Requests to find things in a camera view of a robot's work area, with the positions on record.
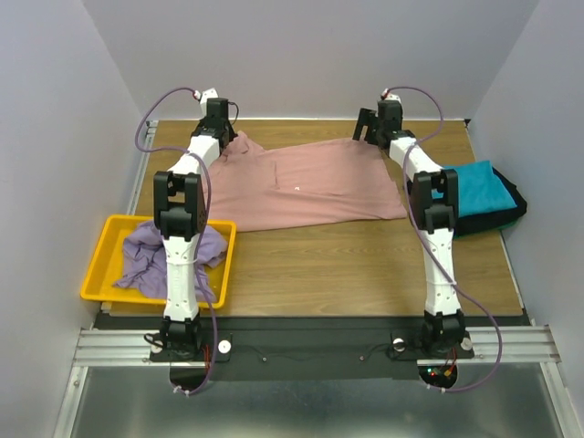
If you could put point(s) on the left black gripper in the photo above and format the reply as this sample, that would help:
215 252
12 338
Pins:
226 134

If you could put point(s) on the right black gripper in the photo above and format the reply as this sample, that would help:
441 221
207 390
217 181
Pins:
365 124

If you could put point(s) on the pink graphic t-shirt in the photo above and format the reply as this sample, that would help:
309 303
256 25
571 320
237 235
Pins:
324 182

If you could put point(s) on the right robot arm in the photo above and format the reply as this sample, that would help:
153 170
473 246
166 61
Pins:
432 195

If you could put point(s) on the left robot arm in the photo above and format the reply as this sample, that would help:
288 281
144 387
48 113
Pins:
180 215

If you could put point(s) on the teal folded t-shirt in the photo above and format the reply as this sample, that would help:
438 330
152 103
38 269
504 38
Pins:
480 191

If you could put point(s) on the black folded t-shirt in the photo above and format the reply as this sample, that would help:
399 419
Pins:
480 223

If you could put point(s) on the lavender t-shirt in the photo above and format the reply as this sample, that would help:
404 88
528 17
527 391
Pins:
144 263

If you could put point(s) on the yellow plastic tray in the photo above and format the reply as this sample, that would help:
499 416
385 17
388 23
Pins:
106 264

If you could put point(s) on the green folded t-shirt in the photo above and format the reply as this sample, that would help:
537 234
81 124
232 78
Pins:
507 225

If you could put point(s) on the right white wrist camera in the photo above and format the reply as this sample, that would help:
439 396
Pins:
389 95

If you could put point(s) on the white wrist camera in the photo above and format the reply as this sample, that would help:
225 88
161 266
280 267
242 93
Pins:
203 97
389 95

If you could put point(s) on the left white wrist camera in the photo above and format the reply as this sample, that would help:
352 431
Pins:
203 97

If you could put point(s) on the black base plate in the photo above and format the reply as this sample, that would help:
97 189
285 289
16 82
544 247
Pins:
311 348

